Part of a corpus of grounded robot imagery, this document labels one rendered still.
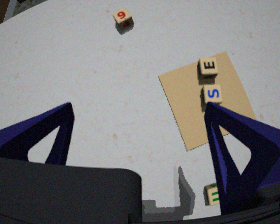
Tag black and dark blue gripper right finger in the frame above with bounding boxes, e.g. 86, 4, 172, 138
204, 101, 280, 215

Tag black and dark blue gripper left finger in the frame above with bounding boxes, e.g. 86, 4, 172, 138
0, 102, 75, 165

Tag tan mat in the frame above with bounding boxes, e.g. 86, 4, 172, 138
158, 51, 256, 151

